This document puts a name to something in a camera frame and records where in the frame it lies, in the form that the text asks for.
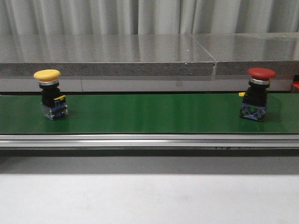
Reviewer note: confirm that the yellow mushroom push button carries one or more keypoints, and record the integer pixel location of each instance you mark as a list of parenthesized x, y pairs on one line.
[(54, 104)]

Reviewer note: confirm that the green conveyor belt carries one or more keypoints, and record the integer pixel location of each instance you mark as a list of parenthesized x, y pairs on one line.
[(149, 113)]

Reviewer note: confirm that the grey stone slab left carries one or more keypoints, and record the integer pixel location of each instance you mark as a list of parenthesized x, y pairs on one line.
[(104, 55)]

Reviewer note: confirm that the grey stone slab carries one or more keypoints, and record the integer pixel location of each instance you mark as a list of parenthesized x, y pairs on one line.
[(234, 54), (104, 55)]

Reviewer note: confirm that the grey stone slab right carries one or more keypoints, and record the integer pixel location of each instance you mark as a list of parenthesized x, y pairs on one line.
[(234, 54)]

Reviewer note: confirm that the red mushroom push button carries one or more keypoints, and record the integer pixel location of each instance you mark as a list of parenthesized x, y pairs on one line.
[(255, 99)]

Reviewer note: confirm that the red object at right edge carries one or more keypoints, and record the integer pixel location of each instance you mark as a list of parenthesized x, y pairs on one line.
[(295, 87)]

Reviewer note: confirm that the grey curtain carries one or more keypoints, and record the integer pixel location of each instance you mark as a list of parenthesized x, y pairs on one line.
[(140, 17)]

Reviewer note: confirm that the aluminium conveyor side rail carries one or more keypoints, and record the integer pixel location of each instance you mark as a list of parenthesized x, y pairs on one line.
[(269, 140)]

